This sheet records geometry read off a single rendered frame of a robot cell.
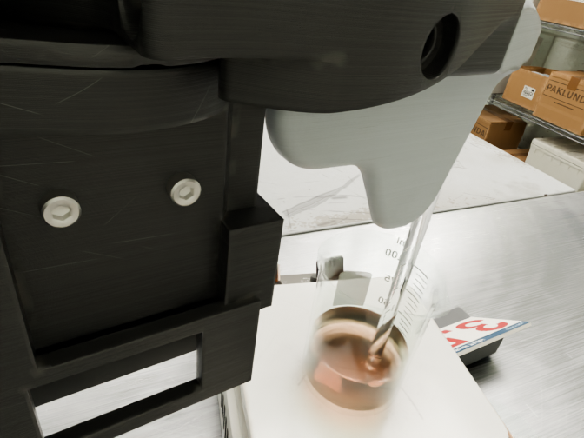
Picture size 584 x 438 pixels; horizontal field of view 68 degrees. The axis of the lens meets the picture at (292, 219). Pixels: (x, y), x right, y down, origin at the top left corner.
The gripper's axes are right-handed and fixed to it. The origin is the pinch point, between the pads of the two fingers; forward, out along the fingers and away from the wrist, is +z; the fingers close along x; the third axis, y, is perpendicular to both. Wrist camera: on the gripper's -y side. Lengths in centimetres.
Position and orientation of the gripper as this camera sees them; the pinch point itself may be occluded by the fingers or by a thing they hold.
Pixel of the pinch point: (491, 3)
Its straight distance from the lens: 14.5
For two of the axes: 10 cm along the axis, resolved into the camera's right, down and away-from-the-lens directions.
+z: 8.4, -1.9, 5.0
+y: -1.3, 8.4, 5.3
